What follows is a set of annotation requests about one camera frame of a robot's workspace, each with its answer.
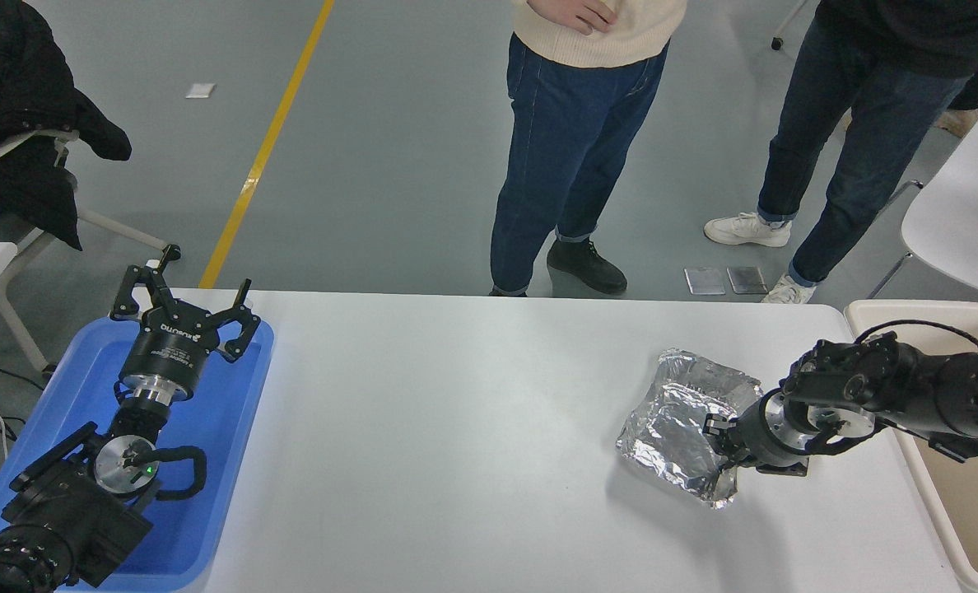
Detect large pale bin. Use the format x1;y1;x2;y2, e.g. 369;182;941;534
843;299;978;593

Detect chair leg with caster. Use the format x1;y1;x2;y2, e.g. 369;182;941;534
771;0;813;52

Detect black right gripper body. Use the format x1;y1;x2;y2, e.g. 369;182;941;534
732;395;786;474

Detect foil tray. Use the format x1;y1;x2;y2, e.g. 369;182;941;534
617;348;763;510

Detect person's hand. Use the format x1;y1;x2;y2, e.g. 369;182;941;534
529;0;619;35

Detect blue plastic tray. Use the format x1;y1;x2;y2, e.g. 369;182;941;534
0;315;276;592

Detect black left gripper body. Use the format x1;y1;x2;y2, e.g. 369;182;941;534
120;301;221;390

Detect white round-seat chair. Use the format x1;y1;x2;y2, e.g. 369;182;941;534
868;72;978;304

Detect square floor plate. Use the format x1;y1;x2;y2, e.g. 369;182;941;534
684;267;727;296
726;266;769;296

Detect white frame chair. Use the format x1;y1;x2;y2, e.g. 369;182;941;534
0;128;169;373

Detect person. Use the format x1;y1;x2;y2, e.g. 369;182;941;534
0;0;133;252
489;0;689;297
934;49;978;138
703;0;978;306

